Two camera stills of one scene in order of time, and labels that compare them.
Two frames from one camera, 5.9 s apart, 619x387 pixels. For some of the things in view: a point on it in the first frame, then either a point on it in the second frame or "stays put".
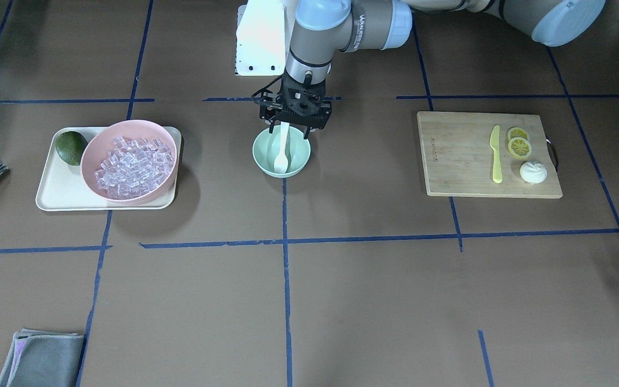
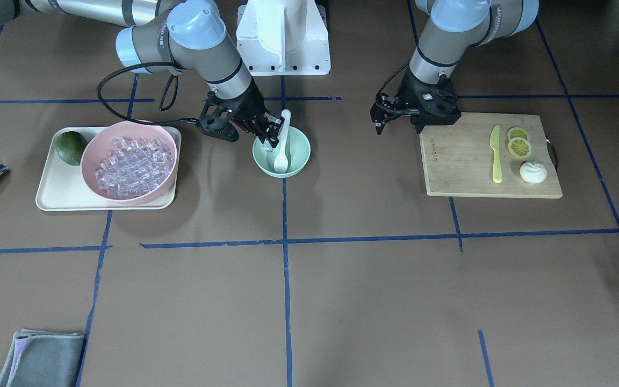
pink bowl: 129,163 stays put
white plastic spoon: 281,162 stays put
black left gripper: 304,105 to 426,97
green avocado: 70,146 stays put
